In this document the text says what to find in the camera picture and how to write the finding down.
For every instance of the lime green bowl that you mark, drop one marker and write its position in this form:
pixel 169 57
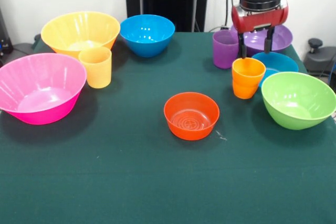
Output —
pixel 296 113

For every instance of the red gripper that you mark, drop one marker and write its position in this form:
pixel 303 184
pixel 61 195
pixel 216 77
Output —
pixel 260 20

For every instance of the pink bowl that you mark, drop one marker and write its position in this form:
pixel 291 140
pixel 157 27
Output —
pixel 39 90

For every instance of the orange cup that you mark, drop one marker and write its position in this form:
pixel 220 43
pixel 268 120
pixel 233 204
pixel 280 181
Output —
pixel 246 87

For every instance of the shallow blue bowl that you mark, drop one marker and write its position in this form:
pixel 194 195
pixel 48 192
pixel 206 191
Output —
pixel 278 61

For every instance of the purple cup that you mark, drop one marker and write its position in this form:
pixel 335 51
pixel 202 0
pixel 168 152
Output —
pixel 224 53

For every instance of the large yellow-orange bowl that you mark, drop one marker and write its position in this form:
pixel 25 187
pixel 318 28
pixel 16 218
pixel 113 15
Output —
pixel 78 30

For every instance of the purple bowl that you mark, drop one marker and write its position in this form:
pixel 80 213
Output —
pixel 282 39

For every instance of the black electronics box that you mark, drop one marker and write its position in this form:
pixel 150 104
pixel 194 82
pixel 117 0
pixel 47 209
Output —
pixel 5 37

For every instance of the dark grey round base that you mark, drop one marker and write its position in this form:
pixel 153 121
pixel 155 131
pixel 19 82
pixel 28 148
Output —
pixel 320 58
pixel 22 47

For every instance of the deep blue bowl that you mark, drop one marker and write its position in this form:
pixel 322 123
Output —
pixel 147 45

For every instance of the yellow cup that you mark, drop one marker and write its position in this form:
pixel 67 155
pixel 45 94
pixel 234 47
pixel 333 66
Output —
pixel 95 72

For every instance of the dark green table cloth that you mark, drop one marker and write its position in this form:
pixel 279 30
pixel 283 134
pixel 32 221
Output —
pixel 157 169

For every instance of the small red-orange bowl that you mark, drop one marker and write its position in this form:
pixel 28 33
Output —
pixel 191 132

